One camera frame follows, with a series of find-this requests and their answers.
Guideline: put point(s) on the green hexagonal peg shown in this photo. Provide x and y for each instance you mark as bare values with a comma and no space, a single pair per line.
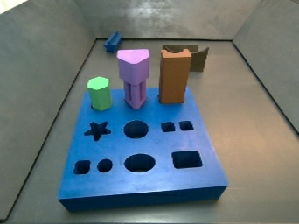
99,93

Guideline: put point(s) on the blue star peg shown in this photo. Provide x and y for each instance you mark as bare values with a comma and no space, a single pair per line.
113,42

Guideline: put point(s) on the black curved fixture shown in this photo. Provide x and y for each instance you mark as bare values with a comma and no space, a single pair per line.
198,55

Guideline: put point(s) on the brown notched peg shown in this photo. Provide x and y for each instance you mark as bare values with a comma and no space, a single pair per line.
176,66

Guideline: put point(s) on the blue shape-sorter block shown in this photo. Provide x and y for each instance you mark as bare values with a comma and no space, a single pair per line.
141,156

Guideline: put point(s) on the purple pentagon peg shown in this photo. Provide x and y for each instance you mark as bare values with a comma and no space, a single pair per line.
134,72

